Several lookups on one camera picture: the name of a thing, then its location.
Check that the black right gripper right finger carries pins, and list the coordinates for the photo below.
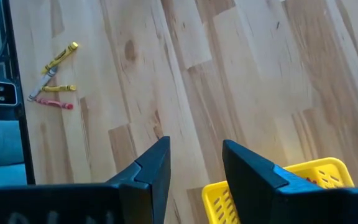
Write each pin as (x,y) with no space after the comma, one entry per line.
(259,196)

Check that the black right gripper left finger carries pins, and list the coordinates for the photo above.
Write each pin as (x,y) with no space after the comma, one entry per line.
(141,193)

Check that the yellow plastic basket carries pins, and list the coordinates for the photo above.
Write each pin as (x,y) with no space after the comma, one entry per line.
(216,202)

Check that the yellow crayon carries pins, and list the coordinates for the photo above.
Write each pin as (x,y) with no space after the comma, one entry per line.
(59,88)
(59,57)

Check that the white crayon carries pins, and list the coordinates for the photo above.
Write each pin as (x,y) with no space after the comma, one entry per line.
(42,84)

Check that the black metal table frame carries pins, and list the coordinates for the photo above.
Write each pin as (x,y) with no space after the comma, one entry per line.
(23,130)

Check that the black table-level camera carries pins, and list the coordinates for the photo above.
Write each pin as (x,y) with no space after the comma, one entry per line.
(0,92)

